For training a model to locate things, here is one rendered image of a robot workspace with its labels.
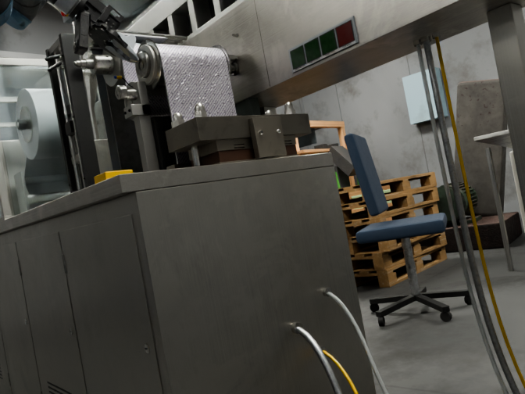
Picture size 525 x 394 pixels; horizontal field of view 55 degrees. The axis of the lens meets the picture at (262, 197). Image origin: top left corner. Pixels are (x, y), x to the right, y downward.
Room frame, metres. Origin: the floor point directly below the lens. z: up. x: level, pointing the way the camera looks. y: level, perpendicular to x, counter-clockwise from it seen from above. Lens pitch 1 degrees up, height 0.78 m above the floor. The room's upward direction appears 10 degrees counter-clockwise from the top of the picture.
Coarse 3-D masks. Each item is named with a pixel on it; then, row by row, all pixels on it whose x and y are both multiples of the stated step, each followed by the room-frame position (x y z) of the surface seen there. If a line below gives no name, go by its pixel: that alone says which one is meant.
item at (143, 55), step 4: (140, 52) 1.46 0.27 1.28; (144, 52) 1.45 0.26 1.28; (140, 56) 1.47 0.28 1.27; (144, 56) 1.45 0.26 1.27; (148, 56) 1.45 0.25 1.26; (140, 60) 1.48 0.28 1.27; (144, 60) 1.45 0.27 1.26; (148, 60) 1.44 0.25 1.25; (136, 64) 1.49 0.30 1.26; (140, 64) 1.47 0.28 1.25; (144, 64) 1.46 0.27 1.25; (148, 64) 1.44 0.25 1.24; (136, 68) 1.49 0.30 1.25; (140, 68) 1.48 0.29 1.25; (144, 68) 1.46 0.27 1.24; (148, 68) 1.45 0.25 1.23; (140, 72) 1.48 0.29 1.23; (144, 72) 1.46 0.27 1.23; (148, 72) 1.46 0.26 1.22; (140, 76) 1.48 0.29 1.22; (144, 76) 1.47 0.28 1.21
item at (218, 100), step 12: (168, 84) 1.45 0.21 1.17; (180, 84) 1.47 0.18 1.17; (192, 84) 1.50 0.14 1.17; (204, 84) 1.53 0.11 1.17; (168, 96) 1.44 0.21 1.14; (180, 96) 1.47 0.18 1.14; (192, 96) 1.49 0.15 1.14; (204, 96) 1.52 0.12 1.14; (216, 96) 1.55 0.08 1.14; (228, 96) 1.58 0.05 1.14; (180, 108) 1.46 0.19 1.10; (192, 108) 1.49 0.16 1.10; (216, 108) 1.55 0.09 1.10; (228, 108) 1.57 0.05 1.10
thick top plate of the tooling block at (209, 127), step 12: (192, 120) 1.27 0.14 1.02; (204, 120) 1.27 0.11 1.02; (216, 120) 1.30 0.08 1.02; (228, 120) 1.32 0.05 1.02; (240, 120) 1.35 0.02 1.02; (288, 120) 1.46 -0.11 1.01; (300, 120) 1.49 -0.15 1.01; (168, 132) 1.37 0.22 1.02; (180, 132) 1.32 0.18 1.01; (192, 132) 1.28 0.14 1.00; (204, 132) 1.27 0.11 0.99; (216, 132) 1.29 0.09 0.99; (228, 132) 1.32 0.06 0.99; (240, 132) 1.34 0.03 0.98; (288, 132) 1.45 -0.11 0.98; (300, 132) 1.48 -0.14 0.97; (168, 144) 1.38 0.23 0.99; (180, 144) 1.33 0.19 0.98; (192, 144) 1.30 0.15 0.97; (204, 144) 1.33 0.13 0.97
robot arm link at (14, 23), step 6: (12, 0) 1.22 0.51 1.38; (42, 0) 1.30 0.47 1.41; (12, 6) 1.24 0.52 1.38; (18, 6) 1.23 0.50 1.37; (36, 6) 1.24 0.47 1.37; (42, 6) 1.31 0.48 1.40; (12, 12) 1.24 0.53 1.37; (18, 12) 1.25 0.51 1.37; (24, 12) 1.25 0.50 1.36; (30, 12) 1.26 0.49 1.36; (36, 12) 1.28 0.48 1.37; (12, 18) 1.25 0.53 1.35; (18, 18) 1.25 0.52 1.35; (24, 18) 1.27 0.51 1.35; (30, 18) 1.29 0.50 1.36; (12, 24) 1.28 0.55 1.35; (18, 24) 1.27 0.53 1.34; (24, 24) 1.27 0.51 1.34
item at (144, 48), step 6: (144, 48) 1.46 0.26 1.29; (150, 48) 1.44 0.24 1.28; (150, 54) 1.44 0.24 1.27; (156, 60) 1.44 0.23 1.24; (156, 66) 1.44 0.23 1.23; (150, 72) 1.45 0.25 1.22; (156, 72) 1.45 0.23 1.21; (138, 78) 1.51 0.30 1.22; (144, 78) 1.49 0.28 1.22; (150, 78) 1.46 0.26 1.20; (162, 78) 1.48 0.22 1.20; (162, 84) 1.51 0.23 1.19
